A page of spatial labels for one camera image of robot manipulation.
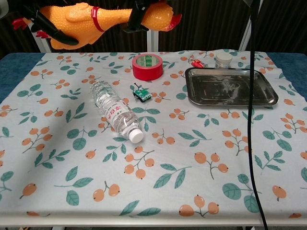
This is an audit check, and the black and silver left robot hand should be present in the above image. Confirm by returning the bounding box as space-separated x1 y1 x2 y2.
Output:
0 0 80 46

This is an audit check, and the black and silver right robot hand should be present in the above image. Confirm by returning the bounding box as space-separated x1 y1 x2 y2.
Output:
122 0 168 34

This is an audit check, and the orange rubber chicken toy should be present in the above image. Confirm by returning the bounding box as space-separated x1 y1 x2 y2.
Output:
12 0 183 50

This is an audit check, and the stainless steel rectangular tray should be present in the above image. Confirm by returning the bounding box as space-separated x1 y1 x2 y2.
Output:
184 67 279 107

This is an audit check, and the red tape roll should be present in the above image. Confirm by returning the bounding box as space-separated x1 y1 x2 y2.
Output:
131 53 164 81

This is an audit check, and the small green circuit board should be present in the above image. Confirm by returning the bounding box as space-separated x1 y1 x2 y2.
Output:
130 82 153 103

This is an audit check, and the small red toy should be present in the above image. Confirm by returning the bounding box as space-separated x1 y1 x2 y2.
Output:
191 58 208 69

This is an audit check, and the clear plastic water bottle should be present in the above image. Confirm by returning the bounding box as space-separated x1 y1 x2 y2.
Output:
90 80 144 144

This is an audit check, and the small white jar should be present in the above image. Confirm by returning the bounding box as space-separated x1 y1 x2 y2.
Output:
214 53 233 69

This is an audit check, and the floral print tablecloth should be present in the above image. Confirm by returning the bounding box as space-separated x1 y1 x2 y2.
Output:
0 49 307 220

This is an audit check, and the white partition frame post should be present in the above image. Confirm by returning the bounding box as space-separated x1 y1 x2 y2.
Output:
28 23 52 54
146 29 159 53
238 0 263 51

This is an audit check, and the black hanging cable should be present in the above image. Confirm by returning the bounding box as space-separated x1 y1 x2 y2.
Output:
243 0 269 230

